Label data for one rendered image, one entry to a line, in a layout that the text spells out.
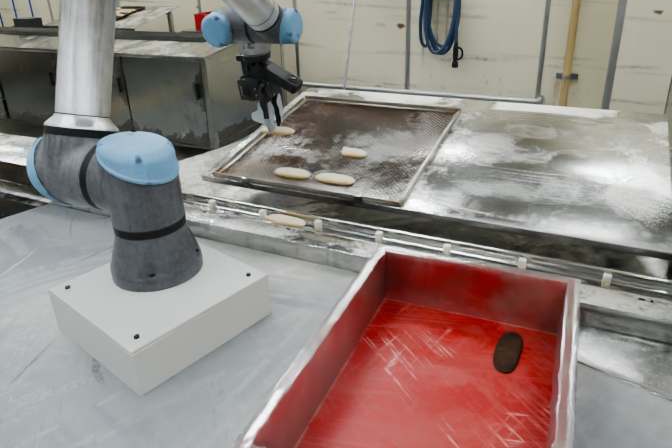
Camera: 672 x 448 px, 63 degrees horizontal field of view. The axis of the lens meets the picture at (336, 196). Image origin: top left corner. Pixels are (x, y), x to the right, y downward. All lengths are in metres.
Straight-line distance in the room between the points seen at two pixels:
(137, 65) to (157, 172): 3.44
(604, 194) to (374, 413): 0.72
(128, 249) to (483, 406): 0.58
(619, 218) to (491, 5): 3.65
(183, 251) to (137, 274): 0.08
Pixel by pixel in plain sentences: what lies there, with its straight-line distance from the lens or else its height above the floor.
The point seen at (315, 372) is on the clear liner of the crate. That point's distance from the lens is 0.74.
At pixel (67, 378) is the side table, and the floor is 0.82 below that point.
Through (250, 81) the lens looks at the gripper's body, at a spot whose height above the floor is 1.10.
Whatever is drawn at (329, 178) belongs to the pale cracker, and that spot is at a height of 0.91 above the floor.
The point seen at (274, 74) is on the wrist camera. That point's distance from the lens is 1.41.
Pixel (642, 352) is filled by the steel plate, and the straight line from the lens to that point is 0.98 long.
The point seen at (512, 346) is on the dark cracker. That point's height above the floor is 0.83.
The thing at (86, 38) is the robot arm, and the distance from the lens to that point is 1.00.
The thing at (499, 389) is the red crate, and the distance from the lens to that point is 0.84.
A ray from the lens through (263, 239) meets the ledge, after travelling 1.15.
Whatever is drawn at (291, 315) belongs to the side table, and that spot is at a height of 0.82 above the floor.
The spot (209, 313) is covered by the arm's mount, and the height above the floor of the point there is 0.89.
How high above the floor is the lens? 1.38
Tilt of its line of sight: 23 degrees down
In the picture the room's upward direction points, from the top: 2 degrees counter-clockwise
